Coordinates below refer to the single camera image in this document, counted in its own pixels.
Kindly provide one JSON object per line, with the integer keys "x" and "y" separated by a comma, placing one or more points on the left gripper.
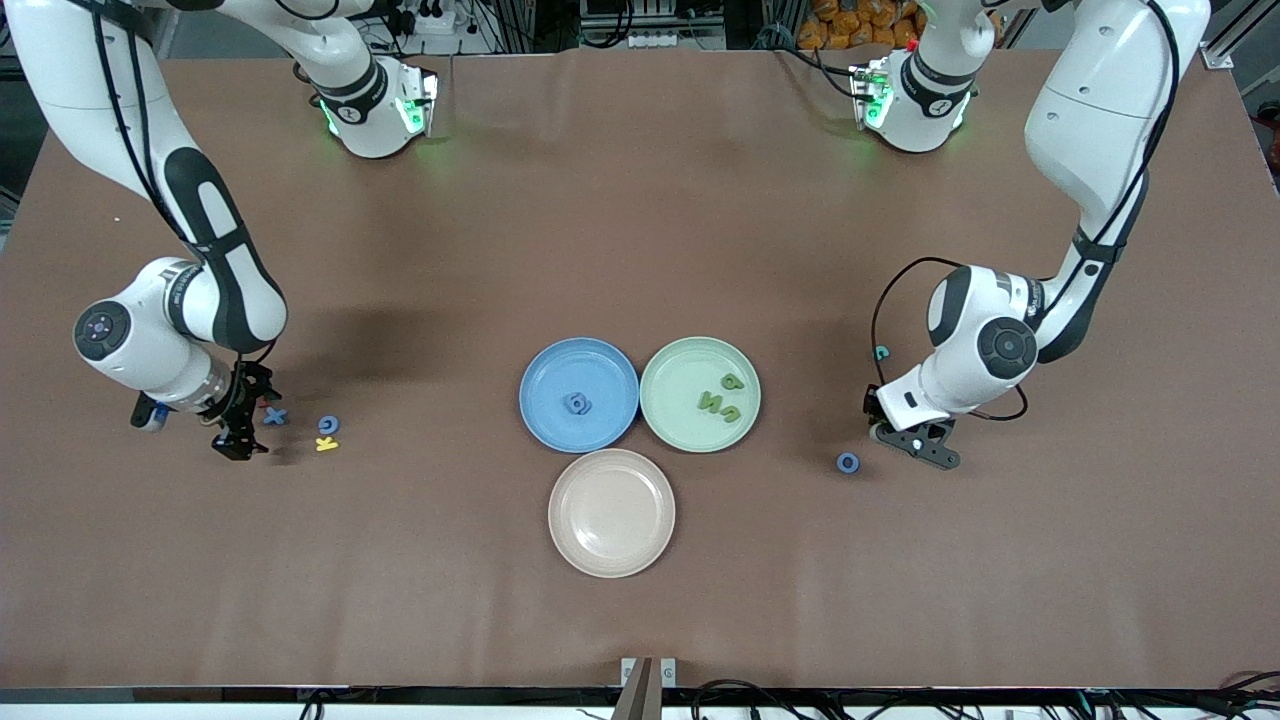
{"x": 871, "y": 402}

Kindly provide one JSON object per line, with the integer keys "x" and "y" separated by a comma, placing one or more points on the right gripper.
{"x": 241, "y": 396}

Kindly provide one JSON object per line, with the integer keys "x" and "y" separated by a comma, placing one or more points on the blue letter X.
{"x": 275, "y": 416}

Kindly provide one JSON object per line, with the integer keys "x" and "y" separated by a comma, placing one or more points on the blue letter G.
{"x": 321, "y": 425}

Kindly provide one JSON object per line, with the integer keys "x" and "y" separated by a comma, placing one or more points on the green letter q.
{"x": 735, "y": 384}

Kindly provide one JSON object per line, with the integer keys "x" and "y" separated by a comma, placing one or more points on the green letter N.
{"x": 711, "y": 402}

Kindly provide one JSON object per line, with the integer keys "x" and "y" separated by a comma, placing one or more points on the small blue foam letter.
{"x": 585, "y": 399}

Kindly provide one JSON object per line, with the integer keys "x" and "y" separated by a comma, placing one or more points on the blue digit six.
{"x": 572, "y": 408}

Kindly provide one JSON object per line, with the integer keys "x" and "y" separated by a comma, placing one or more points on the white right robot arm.
{"x": 140, "y": 350}

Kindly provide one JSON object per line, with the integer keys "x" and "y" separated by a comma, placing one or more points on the blue letter O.
{"x": 840, "y": 463}

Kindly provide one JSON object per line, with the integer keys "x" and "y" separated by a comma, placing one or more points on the yellow letter K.
{"x": 325, "y": 445}

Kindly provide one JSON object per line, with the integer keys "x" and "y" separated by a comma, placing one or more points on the light green plate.
{"x": 680, "y": 380}

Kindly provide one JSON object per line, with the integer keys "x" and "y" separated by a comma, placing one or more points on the beige plate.
{"x": 612, "y": 513}

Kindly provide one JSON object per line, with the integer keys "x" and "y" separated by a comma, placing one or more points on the blue plate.
{"x": 560, "y": 440}

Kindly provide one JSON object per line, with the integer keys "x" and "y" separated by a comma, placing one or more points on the pile of orange fruit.
{"x": 850, "y": 25}

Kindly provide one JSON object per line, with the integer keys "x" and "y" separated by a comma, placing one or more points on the white power strip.
{"x": 660, "y": 40}

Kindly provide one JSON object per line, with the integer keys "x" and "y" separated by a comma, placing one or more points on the power strip with plugs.
{"x": 430, "y": 15}

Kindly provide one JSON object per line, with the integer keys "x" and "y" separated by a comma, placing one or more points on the grey metal bracket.
{"x": 668, "y": 672}

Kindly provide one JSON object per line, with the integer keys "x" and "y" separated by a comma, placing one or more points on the brown angled post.
{"x": 640, "y": 695}

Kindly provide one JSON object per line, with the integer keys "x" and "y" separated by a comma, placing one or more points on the metal corner bracket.
{"x": 1217, "y": 56}

